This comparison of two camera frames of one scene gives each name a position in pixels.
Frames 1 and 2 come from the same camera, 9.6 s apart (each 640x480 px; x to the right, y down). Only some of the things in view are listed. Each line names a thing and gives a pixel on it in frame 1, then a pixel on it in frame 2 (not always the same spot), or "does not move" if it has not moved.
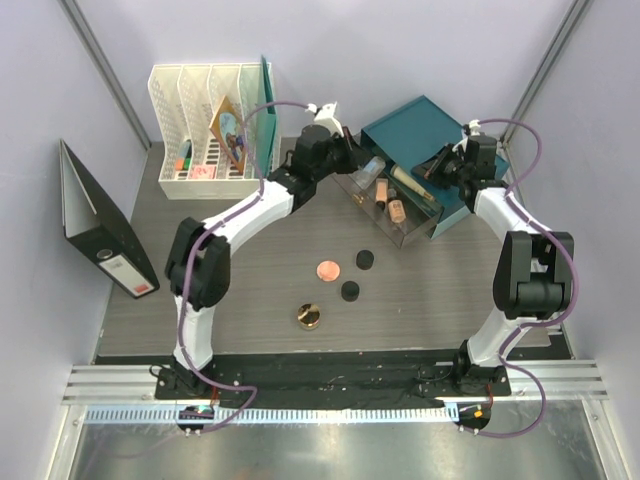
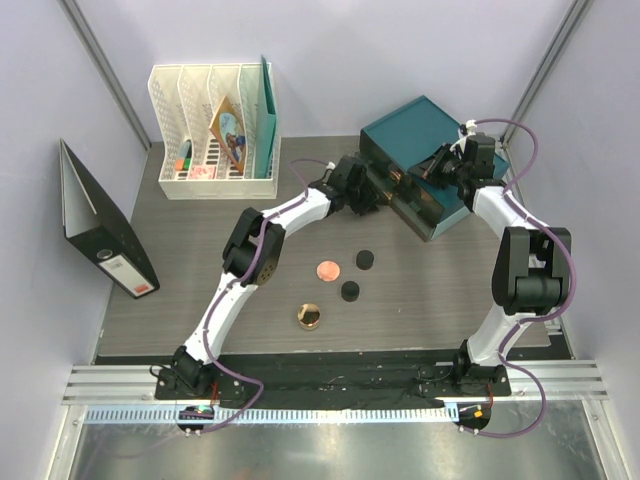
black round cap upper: [364, 259] does not move
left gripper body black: [335, 161] to [362, 197]
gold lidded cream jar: [308, 316] does not move
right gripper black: [430, 172] does not move
